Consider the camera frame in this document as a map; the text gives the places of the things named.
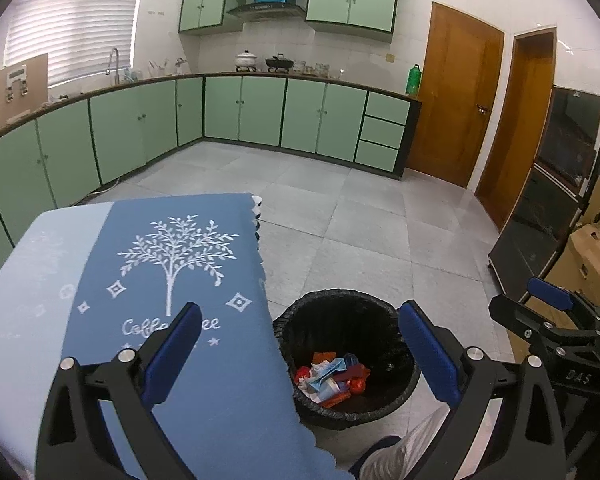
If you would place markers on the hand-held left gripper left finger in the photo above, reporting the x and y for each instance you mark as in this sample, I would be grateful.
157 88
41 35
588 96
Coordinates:
172 355

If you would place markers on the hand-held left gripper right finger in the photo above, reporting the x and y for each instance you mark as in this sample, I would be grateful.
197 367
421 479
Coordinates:
430 355

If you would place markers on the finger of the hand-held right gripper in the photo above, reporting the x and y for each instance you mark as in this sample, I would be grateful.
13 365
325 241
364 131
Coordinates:
517 320
550 292

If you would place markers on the black bin with black liner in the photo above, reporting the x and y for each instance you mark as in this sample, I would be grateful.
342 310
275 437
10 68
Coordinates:
380 330

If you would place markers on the red plastic bag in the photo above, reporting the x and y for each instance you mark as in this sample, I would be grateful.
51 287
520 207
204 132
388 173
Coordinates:
357 385

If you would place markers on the blue plastic bag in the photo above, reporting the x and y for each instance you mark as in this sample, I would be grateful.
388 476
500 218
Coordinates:
351 361

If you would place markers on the blue milk carton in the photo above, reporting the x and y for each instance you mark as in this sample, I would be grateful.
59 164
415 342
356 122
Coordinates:
332 368

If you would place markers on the orange foam net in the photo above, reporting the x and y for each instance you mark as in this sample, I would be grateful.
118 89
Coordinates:
324 358
337 398

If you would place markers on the blue beige paper cup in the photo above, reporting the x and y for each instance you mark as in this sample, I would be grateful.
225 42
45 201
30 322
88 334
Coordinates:
327 386

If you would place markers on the brown cardboard box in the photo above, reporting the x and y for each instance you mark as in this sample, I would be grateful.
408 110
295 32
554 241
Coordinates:
587 260

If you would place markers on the black glass cabinet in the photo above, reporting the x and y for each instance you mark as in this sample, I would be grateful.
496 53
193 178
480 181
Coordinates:
535 230

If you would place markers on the blue tree print tablecloth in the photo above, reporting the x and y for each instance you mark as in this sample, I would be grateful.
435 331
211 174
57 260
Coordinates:
230 400

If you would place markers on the light blue tablecloth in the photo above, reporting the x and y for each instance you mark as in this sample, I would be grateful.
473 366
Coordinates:
30 285

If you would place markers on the plain wooden door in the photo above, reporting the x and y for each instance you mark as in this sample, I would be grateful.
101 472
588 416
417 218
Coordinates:
517 135

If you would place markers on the green cabinet drawer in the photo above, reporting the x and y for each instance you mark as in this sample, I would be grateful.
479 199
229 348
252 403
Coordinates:
377 155
387 109
382 132

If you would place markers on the green thermos bottle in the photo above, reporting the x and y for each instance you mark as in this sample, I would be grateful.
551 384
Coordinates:
414 82

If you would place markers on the green base cabinets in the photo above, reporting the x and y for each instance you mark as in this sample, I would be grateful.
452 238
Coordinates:
260 110

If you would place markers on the utensil holder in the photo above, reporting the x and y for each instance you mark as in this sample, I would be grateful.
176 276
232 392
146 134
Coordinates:
157 68

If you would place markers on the metal kitchen faucet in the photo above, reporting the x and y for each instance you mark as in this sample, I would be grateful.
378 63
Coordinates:
117 72

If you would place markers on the cardboard box on counter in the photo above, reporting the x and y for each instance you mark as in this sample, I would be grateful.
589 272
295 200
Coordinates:
35 100

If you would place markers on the white cooking pot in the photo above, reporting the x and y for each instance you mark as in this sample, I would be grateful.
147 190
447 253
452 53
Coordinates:
246 59

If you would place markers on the glass jar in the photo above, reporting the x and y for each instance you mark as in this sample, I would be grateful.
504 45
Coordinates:
310 67
323 68

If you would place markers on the black wok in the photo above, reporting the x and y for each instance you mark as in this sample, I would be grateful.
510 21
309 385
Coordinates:
280 64

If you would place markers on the white window blind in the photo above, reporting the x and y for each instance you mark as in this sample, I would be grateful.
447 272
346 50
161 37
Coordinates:
75 25

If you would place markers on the black range hood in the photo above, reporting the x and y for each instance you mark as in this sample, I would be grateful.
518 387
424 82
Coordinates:
265 9

